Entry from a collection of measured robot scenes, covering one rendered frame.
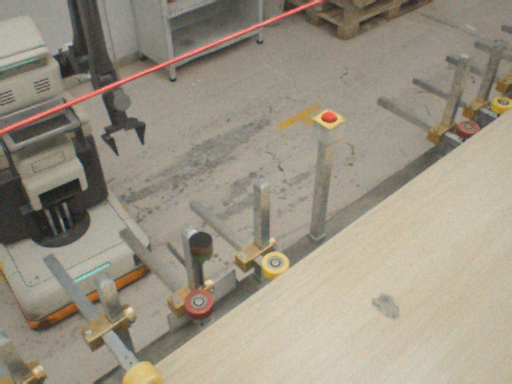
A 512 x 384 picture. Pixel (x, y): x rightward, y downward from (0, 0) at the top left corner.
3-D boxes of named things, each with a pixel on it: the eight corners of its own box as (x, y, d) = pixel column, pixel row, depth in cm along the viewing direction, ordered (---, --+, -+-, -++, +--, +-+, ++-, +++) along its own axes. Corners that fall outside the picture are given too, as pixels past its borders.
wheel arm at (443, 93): (411, 85, 247) (413, 77, 244) (415, 82, 248) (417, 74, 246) (497, 128, 223) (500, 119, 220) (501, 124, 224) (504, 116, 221)
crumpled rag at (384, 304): (366, 297, 149) (367, 292, 147) (388, 290, 151) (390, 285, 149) (382, 323, 143) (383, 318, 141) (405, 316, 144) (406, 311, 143)
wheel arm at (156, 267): (120, 239, 176) (117, 230, 173) (129, 234, 177) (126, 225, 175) (200, 326, 152) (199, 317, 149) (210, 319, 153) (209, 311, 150)
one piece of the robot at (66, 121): (4, 161, 195) (-17, 112, 181) (75, 133, 207) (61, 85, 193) (19, 185, 186) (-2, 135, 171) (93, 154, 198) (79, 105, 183)
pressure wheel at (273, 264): (261, 295, 162) (261, 271, 154) (261, 274, 168) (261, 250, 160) (288, 296, 162) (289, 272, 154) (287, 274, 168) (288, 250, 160)
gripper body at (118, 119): (139, 123, 180) (132, 102, 178) (112, 134, 176) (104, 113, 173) (132, 121, 186) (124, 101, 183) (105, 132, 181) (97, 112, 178)
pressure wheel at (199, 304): (182, 322, 156) (178, 298, 148) (204, 307, 159) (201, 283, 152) (198, 340, 151) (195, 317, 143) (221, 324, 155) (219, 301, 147)
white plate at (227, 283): (169, 332, 164) (165, 313, 157) (235, 286, 177) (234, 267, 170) (170, 333, 164) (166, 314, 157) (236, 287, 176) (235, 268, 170)
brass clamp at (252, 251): (233, 263, 169) (233, 252, 165) (265, 241, 175) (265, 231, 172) (246, 275, 165) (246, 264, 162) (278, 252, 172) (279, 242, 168)
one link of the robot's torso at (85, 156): (29, 193, 231) (11, 148, 214) (90, 167, 243) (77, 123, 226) (52, 230, 215) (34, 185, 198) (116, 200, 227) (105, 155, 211)
